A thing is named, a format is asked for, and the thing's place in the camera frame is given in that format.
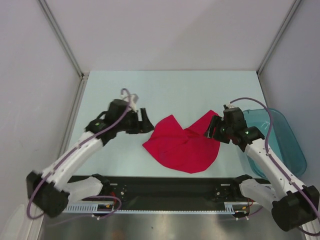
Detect right aluminium corner post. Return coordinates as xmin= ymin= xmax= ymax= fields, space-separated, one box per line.
xmin=256 ymin=0 xmax=305 ymax=78

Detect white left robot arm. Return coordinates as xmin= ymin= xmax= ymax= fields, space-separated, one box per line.
xmin=26 ymin=94 xmax=154 ymax=219

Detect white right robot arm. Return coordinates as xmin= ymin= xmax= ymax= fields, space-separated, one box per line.
xmin=143 ymin=105 xmax=320 ymax=231

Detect red t shirt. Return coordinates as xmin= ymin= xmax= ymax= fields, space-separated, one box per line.
xmin=142 ymin=110 xmax=220 ymax=174

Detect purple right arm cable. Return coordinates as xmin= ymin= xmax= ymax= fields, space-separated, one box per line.
xmin=228 ymin=97 xmax=320 ymax=236

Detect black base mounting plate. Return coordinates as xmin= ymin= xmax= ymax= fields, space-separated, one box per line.
xmin=69 ymin=174 xmax=276 ymax=211

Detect white cable duct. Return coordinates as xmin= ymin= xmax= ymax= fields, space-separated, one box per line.
xmin=63 ymin=200 xmax=254 ymax=215

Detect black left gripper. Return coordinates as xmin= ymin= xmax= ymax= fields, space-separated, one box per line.
xmin=116 ymin=108 xmax=155 ymax=134

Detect teal plastic basin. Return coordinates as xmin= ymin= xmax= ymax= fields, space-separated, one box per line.
xmin=243 ymin=108 xmax=307 ymax=178

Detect aluminium corner post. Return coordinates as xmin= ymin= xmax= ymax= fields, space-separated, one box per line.
xmin=256 ymin=0 xmax=305 ymax=78
xmin=36 ymin=0 xmax=85 ymax=79

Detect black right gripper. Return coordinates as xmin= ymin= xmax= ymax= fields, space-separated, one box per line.
xmin=203 ymin=115 xmax=234 ymax=144

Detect left aluminium corner post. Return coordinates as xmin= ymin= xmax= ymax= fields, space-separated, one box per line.
xmin=36 ymin=0 xmax=85 ymax=79

